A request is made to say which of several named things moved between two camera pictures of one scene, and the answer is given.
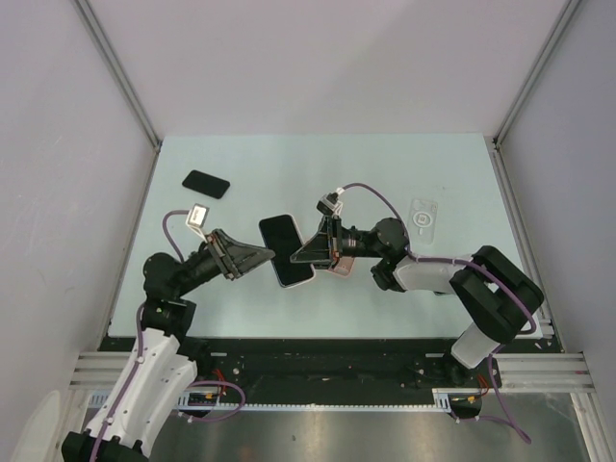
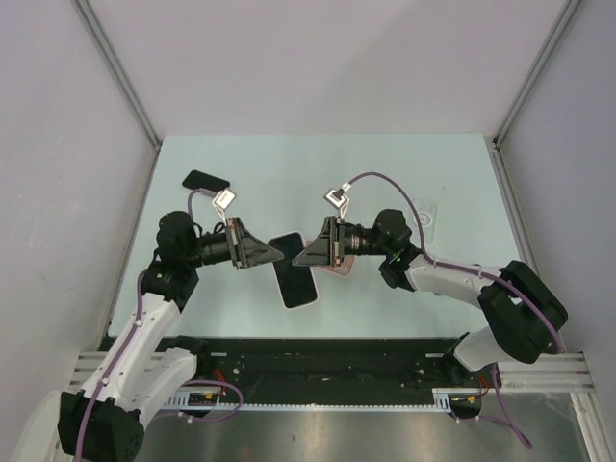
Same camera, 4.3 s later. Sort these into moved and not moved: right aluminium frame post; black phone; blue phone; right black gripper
Moved: blue phone
Not moved: black phone; right black gripper; right aluminium frame post
